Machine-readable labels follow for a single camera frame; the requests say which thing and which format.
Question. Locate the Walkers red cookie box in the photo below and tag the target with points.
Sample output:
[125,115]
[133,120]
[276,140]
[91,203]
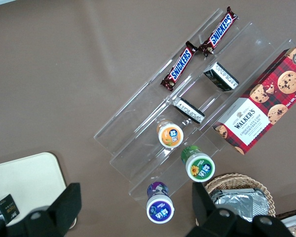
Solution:
[261,106]

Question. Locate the green gum bottle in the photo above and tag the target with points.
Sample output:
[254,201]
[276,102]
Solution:
[199,168]

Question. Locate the small black box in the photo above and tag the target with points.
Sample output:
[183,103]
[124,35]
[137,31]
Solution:
[5,207]
[222,77]
[190,111]

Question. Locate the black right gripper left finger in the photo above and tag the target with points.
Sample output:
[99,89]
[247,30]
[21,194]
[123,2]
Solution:
[61,212]

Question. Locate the clear acrylic stepped stand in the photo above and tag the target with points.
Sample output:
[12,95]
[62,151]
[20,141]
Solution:
[138,128]

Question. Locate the aluminium foil tray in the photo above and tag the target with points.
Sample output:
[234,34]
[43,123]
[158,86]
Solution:
[239,202]

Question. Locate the oval wicker basket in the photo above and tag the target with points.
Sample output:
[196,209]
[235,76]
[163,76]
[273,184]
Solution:
[236,180]

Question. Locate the orange gum bottle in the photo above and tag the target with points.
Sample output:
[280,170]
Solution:
[171,137]

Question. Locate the purple gum bottle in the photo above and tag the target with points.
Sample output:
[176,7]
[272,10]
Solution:
[160,211]

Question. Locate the Snickers chocolate bar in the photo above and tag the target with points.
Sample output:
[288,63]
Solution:
[220,29]
[180,66]

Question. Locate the beige plastic tray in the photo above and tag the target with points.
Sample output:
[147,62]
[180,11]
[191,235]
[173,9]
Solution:
[27,182]

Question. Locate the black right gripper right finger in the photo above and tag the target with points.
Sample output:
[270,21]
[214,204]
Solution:
[212,222]

